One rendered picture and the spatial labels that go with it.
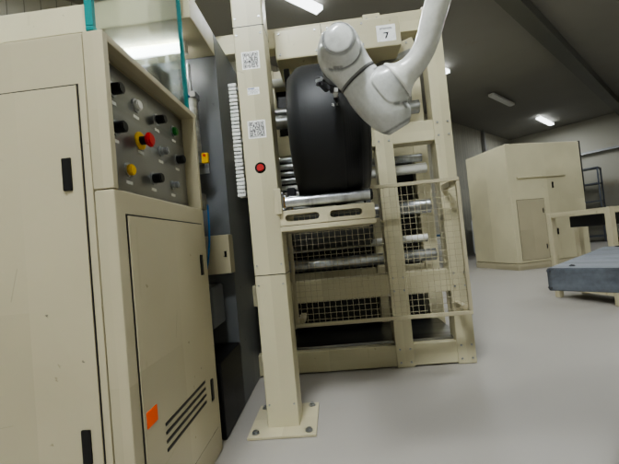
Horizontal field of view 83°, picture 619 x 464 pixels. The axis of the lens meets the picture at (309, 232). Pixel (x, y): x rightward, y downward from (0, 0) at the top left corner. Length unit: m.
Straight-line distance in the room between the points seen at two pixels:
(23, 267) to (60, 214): 0.15
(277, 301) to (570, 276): 1.03
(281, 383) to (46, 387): 0.83
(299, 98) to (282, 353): 0.98
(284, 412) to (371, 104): 1.20
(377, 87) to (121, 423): 0.96
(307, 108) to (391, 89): 0.47
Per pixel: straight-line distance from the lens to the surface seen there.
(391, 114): 0.90
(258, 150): 1.50
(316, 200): 1.35
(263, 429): 1.62
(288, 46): 1.94
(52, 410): 1.06
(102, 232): 0.92
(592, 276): 0.74
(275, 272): 1.44
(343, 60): 0.89
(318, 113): 1.29
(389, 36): 1.96
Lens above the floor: 0.73
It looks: 2 degrees up
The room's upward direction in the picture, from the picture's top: 5 degrees counter-clockwise
